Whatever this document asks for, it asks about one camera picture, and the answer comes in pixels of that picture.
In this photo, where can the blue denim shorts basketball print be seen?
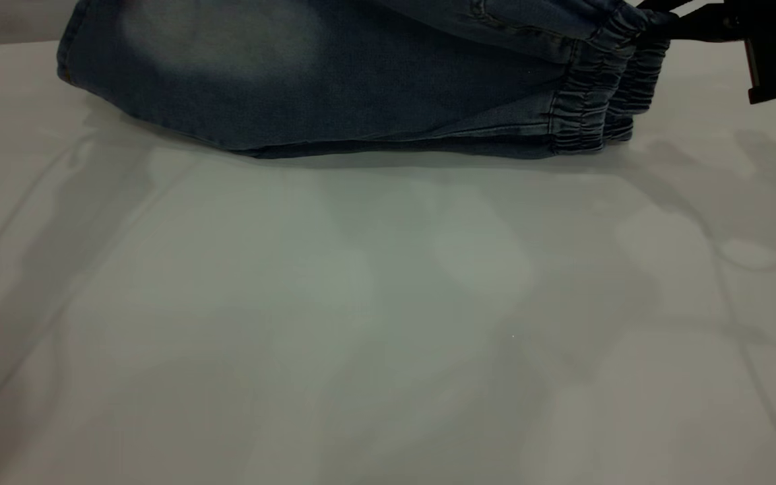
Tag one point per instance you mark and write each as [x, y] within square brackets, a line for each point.
[294, 87]

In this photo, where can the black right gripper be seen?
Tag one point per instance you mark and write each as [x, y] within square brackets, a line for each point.
[772, 60]

